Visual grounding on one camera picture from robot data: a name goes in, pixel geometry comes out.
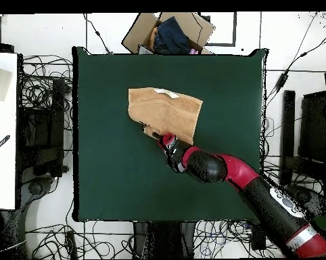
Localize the dark blue jeans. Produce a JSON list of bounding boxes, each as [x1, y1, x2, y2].
[[153, 16, 191, 55]]

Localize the black rectangular box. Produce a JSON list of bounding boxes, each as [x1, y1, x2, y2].
[[250, 221, 267, 251]]

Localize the black power adapter with cable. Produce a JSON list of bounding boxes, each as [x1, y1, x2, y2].
[[265, 29, 326, 105]]

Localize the black ridged tool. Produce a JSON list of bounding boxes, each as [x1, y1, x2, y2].
[[0, 134, 11, 156]]

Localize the black upright post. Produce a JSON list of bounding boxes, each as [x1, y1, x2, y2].
[[280, 89, 296, 186]]

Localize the orange cloth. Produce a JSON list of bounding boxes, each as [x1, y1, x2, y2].
[[147, 26, 158, 51]]

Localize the dark green table cloth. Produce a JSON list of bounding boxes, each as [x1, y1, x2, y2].
[[72, 46, 268, 223]]

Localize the black power strip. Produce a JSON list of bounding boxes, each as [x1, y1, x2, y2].
[[65, 230, 78, 259]]

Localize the black office chair base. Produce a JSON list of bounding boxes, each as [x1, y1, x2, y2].
[[16, 175, 60, 217], [284, 183, 326, 217]]

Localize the brown cardboard box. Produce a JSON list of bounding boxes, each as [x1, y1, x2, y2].
[[121, 12, 216, 55]]

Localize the black flat panel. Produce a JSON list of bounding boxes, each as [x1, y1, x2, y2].
[[298, 90, 326, 163]]

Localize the orange terry towel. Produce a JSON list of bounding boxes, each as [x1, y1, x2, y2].
[[127, 87, 204, 146]]

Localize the black equipment rack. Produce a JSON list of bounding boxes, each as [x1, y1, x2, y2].
[[18, 78, 69, 178]]

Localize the white table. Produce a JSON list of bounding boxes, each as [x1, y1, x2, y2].
[[0, 52, 18, 210]]

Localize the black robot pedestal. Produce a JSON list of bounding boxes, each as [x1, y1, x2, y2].
[[133, 221, 197, 258]]

